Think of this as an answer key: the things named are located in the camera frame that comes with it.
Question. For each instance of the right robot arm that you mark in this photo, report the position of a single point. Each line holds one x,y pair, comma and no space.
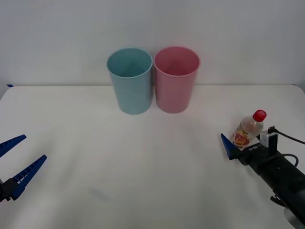
286,176

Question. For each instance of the clear bottle with red cap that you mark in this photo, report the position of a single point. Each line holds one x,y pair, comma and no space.
245,136

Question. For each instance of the pink plastic bin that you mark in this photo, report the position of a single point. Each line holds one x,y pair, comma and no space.
174,95

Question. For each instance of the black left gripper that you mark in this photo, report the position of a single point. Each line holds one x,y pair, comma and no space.
2,190

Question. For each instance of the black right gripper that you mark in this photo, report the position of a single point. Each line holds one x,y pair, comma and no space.
258,158

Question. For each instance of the pale blue plastic bin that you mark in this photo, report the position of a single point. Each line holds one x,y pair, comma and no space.
133,95

